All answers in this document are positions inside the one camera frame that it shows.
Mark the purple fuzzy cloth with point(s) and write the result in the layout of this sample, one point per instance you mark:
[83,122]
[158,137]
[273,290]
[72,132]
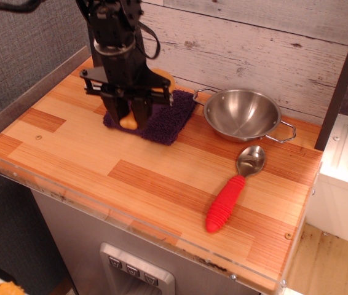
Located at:
[166,122]

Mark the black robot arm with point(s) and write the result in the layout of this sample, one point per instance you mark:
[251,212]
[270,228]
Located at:
[117,24]

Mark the silver dispenser button panel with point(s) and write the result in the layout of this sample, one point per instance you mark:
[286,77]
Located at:
[128,274]

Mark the grey toy fridge cabinet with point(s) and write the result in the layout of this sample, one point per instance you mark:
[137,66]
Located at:
[78,236]

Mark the yellow toy chicken drumstick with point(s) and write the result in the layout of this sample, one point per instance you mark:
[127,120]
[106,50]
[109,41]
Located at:
[158,86]

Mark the steel bowl with handles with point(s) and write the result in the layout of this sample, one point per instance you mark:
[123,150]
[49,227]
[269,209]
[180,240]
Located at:
[242,115]

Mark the spoon with red handle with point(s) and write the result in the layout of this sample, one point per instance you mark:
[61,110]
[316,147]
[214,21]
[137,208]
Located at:
[250,162]

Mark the dark grey vertical post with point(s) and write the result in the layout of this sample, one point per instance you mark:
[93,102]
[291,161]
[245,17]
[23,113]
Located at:
[333,109]

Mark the orange object at corner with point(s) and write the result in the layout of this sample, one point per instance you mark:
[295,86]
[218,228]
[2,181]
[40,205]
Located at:
[10,288]

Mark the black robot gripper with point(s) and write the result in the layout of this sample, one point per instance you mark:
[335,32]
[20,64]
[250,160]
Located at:
[124,76]

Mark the clear acrylic table guard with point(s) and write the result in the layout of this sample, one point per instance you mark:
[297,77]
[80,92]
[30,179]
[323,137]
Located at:
[58,146]

